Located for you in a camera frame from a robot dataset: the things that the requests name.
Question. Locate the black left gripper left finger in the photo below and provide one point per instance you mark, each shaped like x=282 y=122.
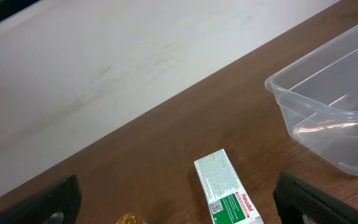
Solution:
x=58 y=203

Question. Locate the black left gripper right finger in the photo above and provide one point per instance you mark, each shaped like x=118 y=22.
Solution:
x=299 y=202

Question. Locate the clear plastic container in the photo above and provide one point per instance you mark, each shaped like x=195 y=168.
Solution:
x=318 y=98

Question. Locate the white green Panadol box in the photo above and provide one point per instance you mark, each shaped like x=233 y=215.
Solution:
x=228 y=201

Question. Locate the small gold lid jar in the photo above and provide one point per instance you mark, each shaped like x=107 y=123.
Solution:
x=130 y=218

